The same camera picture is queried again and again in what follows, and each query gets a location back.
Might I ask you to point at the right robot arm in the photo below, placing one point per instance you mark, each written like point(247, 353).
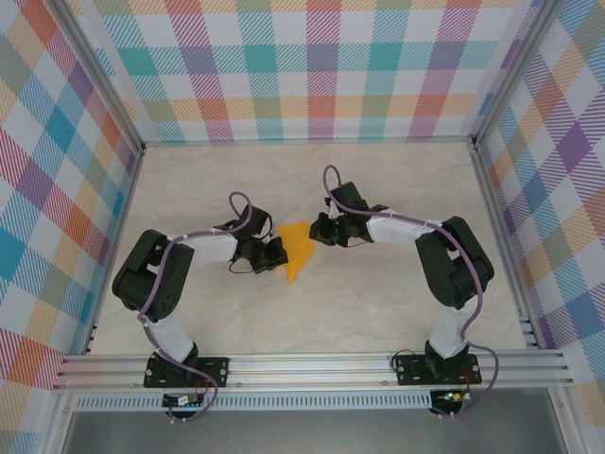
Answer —
point(454, 269)

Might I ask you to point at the long aluminium mounting rail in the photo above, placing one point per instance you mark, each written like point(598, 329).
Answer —
point(307, 371)

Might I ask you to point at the orange cloth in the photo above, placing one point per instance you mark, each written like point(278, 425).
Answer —
point(298, 241)

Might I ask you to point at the aluminium frame rail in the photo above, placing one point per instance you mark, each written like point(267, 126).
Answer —
point(307, 141)
point(134, 170)
point(501, 236)

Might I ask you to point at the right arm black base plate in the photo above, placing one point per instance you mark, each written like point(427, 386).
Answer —
point(411, 371)

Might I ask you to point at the grey metal panel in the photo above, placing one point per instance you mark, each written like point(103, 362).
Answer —
point(307, 432)

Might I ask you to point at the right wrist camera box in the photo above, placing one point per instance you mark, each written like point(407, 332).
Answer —
point(328, 208)

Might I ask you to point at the circuit board with green light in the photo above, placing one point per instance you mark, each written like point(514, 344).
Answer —
point(449, 396)

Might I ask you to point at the aluminium frame post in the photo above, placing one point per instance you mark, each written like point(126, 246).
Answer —
point(94, 71)
point(515, 66)

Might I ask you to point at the black circuit board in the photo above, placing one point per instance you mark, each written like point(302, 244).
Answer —
point(177, 401)

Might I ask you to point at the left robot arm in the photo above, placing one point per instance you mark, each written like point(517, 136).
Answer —
point(142, 284)

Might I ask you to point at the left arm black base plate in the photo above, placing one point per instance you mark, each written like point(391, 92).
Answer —
point(215, 371)

